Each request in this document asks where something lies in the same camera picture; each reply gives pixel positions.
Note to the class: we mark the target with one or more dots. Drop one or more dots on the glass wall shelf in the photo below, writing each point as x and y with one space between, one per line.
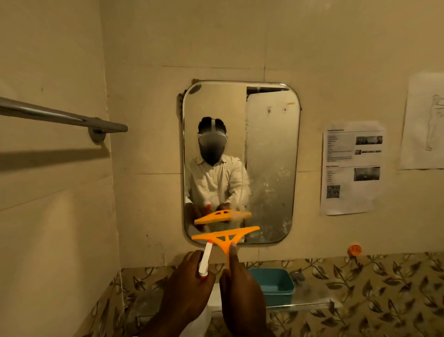
308 298

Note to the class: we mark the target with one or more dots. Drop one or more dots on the printed paper notice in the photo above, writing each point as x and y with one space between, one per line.
350 166

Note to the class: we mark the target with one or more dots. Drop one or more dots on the person's left fingers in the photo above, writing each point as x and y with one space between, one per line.
185 264

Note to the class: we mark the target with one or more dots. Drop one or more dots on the person's right thumb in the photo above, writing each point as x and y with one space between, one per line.
224 284

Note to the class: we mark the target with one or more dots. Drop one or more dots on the person's left forearm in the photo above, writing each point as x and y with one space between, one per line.
163 326

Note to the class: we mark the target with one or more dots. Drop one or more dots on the person's right hand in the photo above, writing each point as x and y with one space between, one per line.
242 305

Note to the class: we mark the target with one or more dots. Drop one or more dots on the orange round wall hook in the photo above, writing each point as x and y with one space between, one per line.
354 250

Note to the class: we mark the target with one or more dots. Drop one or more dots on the paper sheet with line drawing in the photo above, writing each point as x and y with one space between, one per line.
423 121

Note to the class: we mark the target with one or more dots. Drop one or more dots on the rounded rectangular wall mirror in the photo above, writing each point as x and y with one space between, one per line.
270 156

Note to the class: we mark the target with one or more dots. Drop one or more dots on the white spray bottle red nozzle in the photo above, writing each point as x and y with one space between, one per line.
205 258

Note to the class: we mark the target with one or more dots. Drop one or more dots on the metal towel bar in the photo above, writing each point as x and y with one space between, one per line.
52 116

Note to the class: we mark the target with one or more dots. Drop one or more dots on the teal plastic box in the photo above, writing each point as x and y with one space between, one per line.
274 284

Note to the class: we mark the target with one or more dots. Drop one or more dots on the person's left hand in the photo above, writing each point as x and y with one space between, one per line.
184 295

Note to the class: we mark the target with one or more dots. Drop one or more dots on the orange plastic squeegee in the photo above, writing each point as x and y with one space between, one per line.
223 237

